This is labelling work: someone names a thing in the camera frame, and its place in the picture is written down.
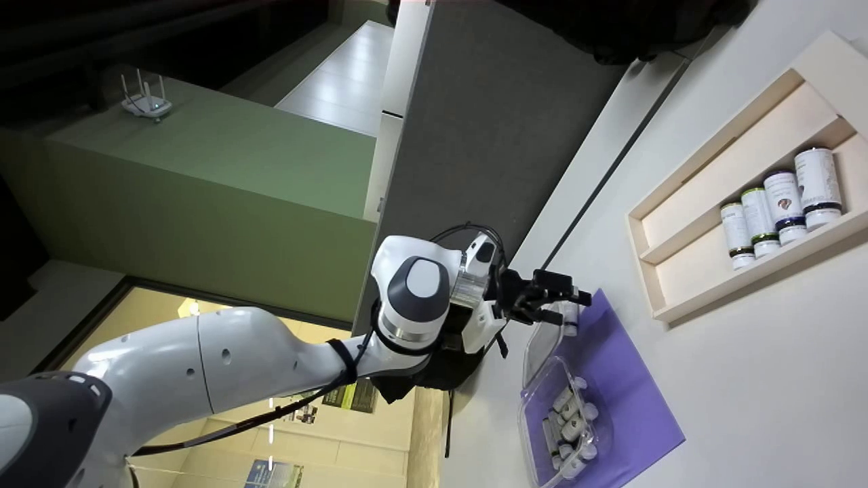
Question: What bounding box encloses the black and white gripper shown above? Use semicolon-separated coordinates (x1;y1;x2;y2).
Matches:
452;230;591;355

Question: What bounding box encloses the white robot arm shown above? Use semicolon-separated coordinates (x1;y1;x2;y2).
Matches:
0;233;591;488

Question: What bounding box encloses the wooden shelf box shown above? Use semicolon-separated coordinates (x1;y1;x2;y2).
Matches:
629;32;868;325

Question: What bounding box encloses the purple paper sheet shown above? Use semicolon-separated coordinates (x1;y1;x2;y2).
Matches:
520;290;686;488

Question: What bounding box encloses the grey partition panel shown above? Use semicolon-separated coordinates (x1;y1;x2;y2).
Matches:
353;0;629;336

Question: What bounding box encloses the white bottle pale green label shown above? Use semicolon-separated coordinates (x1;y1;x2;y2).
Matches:
720;204;754;268

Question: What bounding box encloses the white bottle blue label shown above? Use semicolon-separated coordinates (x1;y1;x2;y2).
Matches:
765;170;806;245

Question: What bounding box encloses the white bottle dark label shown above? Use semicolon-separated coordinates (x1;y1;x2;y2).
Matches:
795;146;842;230

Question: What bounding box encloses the green cabinet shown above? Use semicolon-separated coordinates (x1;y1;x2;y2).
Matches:
0;82;373;322

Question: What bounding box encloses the white wifi router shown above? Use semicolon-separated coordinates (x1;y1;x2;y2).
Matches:
119;75;172;121

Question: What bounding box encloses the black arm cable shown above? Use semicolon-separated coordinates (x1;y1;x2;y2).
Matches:
133;333;373;459

